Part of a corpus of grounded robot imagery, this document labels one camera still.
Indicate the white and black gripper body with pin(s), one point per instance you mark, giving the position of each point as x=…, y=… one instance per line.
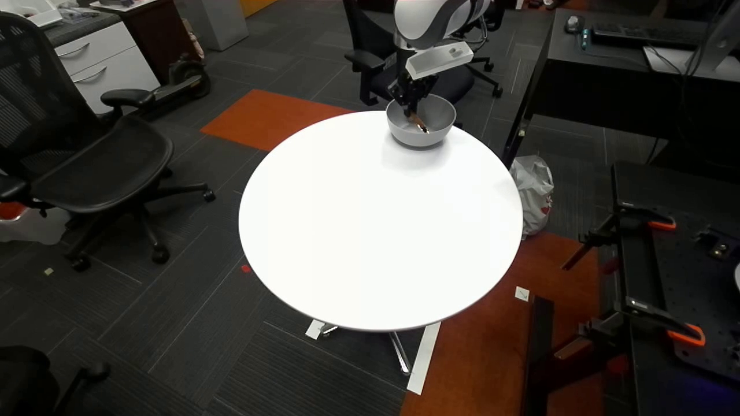
x=437, y=71

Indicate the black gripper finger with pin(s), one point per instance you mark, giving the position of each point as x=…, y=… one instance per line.
x=410, y=108
x=418, y=103

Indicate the orange and black pen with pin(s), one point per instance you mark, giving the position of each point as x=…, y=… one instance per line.
x=418, y=123

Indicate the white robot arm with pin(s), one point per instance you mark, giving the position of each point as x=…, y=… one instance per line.
x=426, y=33

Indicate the grey round bowl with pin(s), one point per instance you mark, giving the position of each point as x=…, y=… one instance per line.
x=437, y=114

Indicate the round white table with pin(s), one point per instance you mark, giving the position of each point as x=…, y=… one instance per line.
x=356, y=232

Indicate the white plastic bag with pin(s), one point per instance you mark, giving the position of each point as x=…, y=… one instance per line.
x=534, y=185

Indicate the black keyboard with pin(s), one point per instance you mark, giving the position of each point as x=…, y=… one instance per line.
x=621, y=33

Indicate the white drawer cabinet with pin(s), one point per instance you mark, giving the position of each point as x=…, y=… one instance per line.
x=100, y=56

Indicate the black workbench table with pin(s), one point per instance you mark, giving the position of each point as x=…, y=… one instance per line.
x=690, y=273

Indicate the black mesh office chair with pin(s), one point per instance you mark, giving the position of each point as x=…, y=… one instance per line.
x=55, y=153

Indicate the black clamp orange handle upper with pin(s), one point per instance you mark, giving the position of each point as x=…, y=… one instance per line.
x=621, y=221

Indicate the black clamp orange handle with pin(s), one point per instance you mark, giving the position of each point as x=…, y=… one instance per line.
x=632, y=311
x=621, y=221

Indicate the black clamp orange handle lower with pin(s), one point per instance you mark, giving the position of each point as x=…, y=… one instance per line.
x=632, y=311

